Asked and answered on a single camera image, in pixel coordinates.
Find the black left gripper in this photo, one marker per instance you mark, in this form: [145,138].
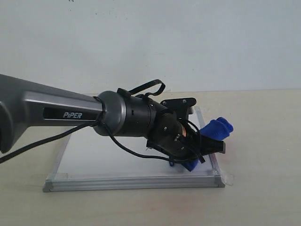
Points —
[174,137]

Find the blue cloth eraser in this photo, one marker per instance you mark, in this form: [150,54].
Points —
[217,129]

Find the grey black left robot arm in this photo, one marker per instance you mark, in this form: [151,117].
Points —
[121,113]

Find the clear tape front right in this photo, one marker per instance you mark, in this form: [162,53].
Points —
[222,178]

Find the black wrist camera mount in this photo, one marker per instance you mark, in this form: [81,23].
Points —
[183,107]

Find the white board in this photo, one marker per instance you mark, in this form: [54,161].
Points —
[93,162]

